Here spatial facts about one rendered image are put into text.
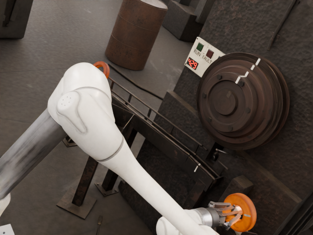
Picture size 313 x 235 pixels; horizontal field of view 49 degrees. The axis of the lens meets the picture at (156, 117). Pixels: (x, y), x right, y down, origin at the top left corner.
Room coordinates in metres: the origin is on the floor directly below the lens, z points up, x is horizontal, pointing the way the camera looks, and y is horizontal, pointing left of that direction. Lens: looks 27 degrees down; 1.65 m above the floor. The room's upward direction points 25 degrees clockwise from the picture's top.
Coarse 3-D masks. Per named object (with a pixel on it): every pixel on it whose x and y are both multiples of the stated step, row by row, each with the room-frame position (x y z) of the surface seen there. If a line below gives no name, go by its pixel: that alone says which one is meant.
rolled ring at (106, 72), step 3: (96, 63) 2.32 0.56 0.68; (99, 63) 2.31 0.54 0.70; (102, 63) 2.29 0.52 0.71; (105, 63) 2.29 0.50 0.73; (96, 66) 2.31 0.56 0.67; (99, 66) 2.32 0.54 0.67; (102, 66) 2.28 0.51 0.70; (105, 66) 2.27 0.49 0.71; (108, 66) 2.29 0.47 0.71; (105, 69) 2.25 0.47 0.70; (108, 69) 2.26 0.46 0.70; (105, 72) 2.23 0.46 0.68; (108, 72) 2.25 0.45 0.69; (105, 75) 2.22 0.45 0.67; (108, 75) 2.24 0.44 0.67
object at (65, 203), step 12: (120, 108) 1.77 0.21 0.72; (120, 120) 1.77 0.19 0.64; (84, 168) 1.64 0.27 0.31; (84, 180) 1.64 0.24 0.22; (72, 192) 1.73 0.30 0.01; (84, 192) 1.64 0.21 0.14; (60, 204) 1.59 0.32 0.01; (72, 204) 1.64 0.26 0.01; (84, 204) 1.68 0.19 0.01; (84, 216) 1.59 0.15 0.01
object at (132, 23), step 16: (128, 0) 4.27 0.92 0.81; (144, 0) 4.31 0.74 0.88; (128, 16) 4.22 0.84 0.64; (144, 16) 4.22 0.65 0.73; (160, 16) 4.35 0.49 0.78; (112, 32) 4.36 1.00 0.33; (128, 32) 4.21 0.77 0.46; (144, 32) 4.25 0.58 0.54; (112, 48) 4.26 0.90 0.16; (128, 48) 4.21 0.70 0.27; (144, 48) 4.31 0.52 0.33; (128, 64) 4.23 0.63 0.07; (144, 64) 4.45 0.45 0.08
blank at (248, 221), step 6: (228, 198) 1.20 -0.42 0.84; (234, 198) 1.18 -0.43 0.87; (240, 198) 1.17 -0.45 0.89; (246, 198) 1.17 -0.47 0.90; (234, 204) 1.17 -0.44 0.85; (240, 204) 1.16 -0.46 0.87; (246, 204) 1.14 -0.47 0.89; (252, 204) 1.15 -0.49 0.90; (246, 210) 1.13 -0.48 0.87; (252, 210) 1.13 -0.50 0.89; (246, 216) 1.12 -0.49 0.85; (252, 216) 1.11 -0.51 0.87; (240, 222) 1.13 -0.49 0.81; (246, 222) 1.11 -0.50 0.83; (252, 222) 1.11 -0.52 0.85; (234, 228) 1.13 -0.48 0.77; (240, 228) 1.12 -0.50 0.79; (246, 228) 1.10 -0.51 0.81
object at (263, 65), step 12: (216, 60) 1.69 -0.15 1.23; (228, 60) 1.66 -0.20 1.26; (252, 60) 1.59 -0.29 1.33; (264, 60) 1.62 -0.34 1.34; (204, 72) 1.71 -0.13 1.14; (264, 72) 1.54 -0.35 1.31; (276, 72) 1.56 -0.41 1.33; (276, 84) 1.49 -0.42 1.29; (276, 96) 1.48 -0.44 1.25; (276, 108) 1.46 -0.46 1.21; (276, 120) 1.44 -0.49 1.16; (264, 132) 1.45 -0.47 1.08; (228, 144) 1.52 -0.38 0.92; (240, 144) 1.49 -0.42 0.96; (252, 144) 1.46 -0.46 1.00
